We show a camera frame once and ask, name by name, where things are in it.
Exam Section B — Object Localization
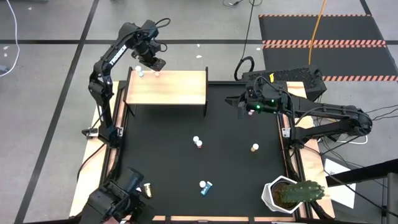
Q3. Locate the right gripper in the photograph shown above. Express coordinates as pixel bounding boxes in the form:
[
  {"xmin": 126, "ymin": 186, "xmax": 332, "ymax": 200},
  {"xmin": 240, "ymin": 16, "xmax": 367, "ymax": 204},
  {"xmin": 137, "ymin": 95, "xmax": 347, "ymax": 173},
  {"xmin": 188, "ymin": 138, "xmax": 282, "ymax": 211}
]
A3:
[{"xmin": 225, "ymin": 81, "xmax": 285, "ymax": 119}]

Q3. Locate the black perforated box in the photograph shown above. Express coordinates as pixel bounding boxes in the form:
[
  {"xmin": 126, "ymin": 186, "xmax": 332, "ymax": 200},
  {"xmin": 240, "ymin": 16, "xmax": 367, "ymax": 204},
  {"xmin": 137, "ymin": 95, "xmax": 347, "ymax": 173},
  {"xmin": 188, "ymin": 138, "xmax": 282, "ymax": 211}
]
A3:
[{"xmin": 241, "ymin": 64, "xmax": 328, "ymax": 102}]

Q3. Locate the white plant pot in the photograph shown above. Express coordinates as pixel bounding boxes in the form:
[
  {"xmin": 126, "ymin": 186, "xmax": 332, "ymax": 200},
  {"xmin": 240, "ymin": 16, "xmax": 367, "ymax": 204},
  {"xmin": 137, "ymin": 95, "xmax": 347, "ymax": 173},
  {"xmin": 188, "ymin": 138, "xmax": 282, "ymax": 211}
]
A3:
[{"xmin": 261, "ymin": 175, "xmax": 305, "ymax": 215}]

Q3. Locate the wooden side board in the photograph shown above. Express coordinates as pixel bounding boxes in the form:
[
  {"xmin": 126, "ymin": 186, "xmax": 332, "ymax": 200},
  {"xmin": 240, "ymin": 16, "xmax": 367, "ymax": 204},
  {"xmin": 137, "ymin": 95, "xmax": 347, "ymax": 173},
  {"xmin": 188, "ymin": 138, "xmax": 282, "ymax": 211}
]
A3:
[
  {"xmin": 70, "ymin": 81, "xmax": 125, "ymax": 218},
  {"xmin": 281, "ymin": 81, "xmax": 336, "ymax": 218}
]

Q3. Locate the green cactus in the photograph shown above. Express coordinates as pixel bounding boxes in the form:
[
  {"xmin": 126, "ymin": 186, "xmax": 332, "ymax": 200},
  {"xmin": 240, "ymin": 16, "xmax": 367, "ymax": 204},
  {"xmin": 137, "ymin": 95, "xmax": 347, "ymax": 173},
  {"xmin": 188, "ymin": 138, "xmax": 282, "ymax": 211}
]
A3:
[{"xmin": 273, "ymin": 180, "xmax": 326, "ymax": 210}]

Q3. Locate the black orange-striped floor mat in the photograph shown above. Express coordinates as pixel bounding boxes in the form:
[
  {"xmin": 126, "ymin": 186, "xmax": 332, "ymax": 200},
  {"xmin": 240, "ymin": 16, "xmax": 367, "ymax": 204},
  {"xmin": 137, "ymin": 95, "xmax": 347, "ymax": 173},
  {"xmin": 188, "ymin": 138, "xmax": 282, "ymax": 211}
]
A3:
[{"xmin": 258, "ymin": 14, "xmax": 398, "ymax": 82}]

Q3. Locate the white paper sheet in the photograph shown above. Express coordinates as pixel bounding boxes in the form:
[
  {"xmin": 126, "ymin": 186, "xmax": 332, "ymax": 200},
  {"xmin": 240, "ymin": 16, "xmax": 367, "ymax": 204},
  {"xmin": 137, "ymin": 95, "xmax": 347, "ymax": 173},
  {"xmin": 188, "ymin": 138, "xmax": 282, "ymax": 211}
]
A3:
[{"xmin": 323, "ymin": 157, "xmax": 357, "ymax": 209}]

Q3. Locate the black metal stand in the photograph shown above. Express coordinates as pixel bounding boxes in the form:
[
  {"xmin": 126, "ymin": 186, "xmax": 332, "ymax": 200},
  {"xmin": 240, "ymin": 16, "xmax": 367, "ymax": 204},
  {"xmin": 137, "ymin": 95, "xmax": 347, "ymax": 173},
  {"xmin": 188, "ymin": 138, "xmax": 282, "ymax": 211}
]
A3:
[{"xmin": 325, "ymin": 157, "xmax": 398, "ymax": 224}]

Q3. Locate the person's hand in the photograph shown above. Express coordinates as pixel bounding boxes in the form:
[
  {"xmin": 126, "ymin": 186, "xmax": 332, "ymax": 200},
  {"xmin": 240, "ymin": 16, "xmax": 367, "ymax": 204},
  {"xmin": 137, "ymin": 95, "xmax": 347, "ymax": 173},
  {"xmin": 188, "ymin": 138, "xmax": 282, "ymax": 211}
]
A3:
[{"xmin": 102, "ymin": 217, "xmax": 128, "ymax": 224}]

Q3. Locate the black hanging cable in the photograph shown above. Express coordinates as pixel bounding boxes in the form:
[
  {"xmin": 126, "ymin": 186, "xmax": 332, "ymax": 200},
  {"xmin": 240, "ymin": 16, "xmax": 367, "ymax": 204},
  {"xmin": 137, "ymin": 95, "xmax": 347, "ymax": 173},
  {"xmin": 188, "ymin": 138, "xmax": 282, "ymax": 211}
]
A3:
[{"xmin": 233, "ymin": 0, "xmax": 256, "ymax": 82}]

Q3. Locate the black aluminium table frame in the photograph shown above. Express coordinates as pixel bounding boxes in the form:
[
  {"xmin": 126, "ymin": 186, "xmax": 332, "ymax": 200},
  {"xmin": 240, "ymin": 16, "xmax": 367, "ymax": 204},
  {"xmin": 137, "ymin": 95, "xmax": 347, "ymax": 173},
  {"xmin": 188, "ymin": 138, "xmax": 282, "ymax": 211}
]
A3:
[{"xmin": 102, "ymin": 80, "xmax": 312, "ymax": 224}]

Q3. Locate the yellow hanging cable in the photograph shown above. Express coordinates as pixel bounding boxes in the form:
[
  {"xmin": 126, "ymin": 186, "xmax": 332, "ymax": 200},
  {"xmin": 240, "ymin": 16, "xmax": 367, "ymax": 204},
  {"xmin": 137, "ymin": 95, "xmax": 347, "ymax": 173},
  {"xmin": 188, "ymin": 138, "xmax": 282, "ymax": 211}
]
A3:
[{"xmin": 309, "ymin": 0, "xmax": 327, "ymax": 65}]

